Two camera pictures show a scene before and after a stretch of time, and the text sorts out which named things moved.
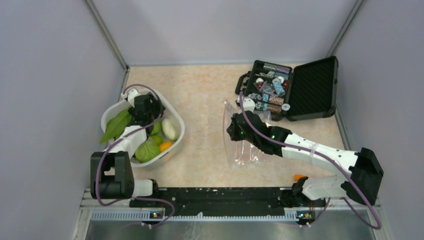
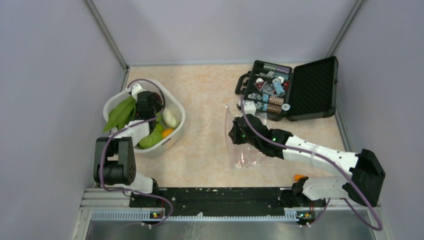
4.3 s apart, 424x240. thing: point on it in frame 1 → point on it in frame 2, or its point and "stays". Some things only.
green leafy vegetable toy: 117,125 stays
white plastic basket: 172,111 → 169,100
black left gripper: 155,106 stays
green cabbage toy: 146,150 → 152,139
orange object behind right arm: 296,177 stays
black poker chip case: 307,89 stays
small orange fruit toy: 165,146 → 166,132
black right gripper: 232,129 stays
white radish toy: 168,129 → 169,117
